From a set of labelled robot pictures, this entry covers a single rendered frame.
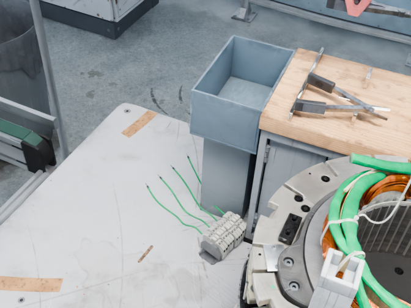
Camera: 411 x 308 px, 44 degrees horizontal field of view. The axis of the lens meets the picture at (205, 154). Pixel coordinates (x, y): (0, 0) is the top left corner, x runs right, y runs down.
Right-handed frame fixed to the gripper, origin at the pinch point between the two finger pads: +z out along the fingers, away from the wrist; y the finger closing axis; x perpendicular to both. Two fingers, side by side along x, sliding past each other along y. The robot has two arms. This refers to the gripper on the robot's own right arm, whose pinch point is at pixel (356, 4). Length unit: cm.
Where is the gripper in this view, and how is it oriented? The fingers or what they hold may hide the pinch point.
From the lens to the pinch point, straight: 73.6
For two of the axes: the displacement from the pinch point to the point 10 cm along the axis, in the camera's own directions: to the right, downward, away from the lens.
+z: -0.4, 7.1, 7.0
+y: -3.9, 6.4, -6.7
